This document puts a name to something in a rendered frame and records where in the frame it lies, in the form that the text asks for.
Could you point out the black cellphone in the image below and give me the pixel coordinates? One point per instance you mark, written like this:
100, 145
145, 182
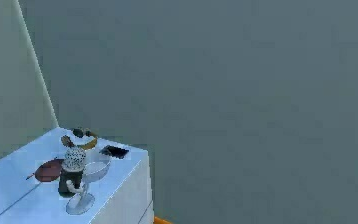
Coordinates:
114, 152

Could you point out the white chest of drawers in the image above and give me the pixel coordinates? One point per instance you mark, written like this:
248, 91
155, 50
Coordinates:
120, 193

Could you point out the white goblet statue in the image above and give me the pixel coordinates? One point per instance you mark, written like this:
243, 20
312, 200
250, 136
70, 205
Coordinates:
87, 186

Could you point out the black and white speckled statue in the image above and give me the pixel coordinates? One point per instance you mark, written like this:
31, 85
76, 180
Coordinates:
72, 170

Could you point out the dark red oval plate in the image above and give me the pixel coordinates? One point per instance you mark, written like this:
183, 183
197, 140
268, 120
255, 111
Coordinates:
49, 170

